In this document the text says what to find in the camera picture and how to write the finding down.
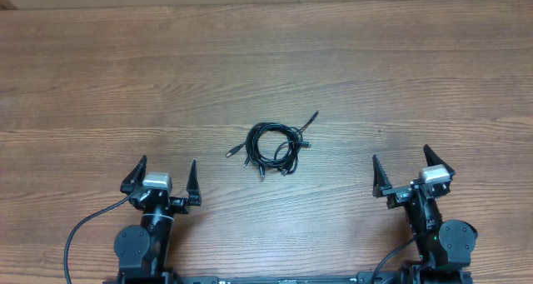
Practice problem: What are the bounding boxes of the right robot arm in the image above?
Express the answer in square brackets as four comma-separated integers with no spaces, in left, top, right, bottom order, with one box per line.
[367,145,478,283]

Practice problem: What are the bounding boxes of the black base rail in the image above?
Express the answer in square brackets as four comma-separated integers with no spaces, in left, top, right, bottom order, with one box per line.
[102,270,474,284]

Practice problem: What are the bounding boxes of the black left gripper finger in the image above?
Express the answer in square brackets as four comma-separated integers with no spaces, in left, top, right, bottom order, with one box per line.
[187,160,202,206]
[120,155,147,194]

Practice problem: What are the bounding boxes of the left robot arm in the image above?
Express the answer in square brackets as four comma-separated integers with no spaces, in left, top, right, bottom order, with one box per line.
[114,157,202,284]

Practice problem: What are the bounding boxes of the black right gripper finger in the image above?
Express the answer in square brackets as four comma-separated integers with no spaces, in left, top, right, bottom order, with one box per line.
[372,154,392,197]
[423,144,456,177]

